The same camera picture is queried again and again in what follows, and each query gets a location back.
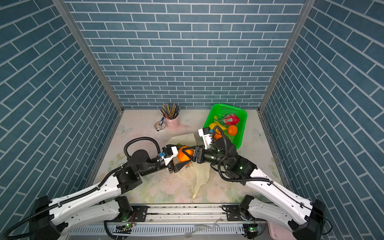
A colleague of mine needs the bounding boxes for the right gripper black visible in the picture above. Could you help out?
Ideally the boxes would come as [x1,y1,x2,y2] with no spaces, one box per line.
[183,144,231,169]

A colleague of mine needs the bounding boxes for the orange fruit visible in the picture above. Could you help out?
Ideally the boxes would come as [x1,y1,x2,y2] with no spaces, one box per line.
[214,130,223,140]
[177,146,194,163]
[228,125,238,136]

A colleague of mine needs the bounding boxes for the yellow printed plastic bag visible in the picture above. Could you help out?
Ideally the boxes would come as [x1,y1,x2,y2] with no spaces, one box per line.
[167,134,211,201]

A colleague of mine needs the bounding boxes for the yellow apple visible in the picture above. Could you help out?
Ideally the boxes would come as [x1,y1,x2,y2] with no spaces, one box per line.
[209,122,219,130]

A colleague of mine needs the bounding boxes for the red dragon fruit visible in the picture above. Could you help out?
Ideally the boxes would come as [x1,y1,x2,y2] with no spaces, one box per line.
[215,114,240,126]

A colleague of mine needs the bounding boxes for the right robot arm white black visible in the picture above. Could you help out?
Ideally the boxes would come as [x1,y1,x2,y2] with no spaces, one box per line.
[181,138,326,240]

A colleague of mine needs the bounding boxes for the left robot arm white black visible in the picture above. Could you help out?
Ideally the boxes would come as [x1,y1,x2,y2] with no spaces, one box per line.
[28,145,193,240]

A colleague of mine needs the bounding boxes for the pink pencil cup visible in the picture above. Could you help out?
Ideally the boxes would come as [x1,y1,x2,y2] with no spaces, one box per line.
[166,117,180,130]

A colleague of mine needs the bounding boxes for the blue marker pen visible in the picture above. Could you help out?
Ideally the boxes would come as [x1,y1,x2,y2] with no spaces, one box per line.
[156,117,165,132]

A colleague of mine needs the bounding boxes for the bundle of coloured pencils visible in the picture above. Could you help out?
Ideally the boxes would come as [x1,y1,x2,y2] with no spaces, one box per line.
[161,103,181,120]

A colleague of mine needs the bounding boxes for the green plastic basket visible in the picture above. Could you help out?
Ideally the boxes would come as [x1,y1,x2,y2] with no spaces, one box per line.
[204,104,248,149]

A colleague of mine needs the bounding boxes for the pink tray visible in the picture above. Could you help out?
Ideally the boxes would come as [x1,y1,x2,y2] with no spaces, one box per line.
[268,222,296,240]

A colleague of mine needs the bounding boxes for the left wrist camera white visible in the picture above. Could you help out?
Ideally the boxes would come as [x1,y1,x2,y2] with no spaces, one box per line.
[158,145,179,166]

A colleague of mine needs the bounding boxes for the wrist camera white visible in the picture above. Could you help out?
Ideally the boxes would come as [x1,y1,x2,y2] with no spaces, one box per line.
[158,145,179,166]
[198,127,213,150]

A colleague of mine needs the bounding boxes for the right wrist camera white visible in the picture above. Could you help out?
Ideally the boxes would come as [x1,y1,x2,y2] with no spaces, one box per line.
[198,127,213,150]

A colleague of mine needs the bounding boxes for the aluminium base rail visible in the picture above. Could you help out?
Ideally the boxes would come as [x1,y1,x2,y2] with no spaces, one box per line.
[63,204,268,239]

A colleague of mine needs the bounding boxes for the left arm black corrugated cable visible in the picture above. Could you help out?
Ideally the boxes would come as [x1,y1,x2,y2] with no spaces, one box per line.
[0,136,162,240]

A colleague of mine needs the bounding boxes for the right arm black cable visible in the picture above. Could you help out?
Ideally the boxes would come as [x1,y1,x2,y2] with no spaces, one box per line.
[211,125,334,236]

